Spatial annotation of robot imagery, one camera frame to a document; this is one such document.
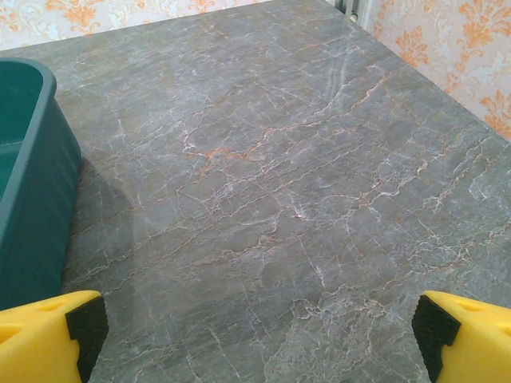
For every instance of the aluminium frame corner post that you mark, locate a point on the aluminium frame corner post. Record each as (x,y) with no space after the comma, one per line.
(359,10)

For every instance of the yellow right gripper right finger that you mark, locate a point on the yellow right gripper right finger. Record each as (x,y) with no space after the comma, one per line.
(479,347)

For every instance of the teal plastic container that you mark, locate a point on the teal plastic container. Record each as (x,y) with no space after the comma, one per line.
(36,199)

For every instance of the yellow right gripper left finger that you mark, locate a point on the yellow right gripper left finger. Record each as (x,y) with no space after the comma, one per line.
(36,347)

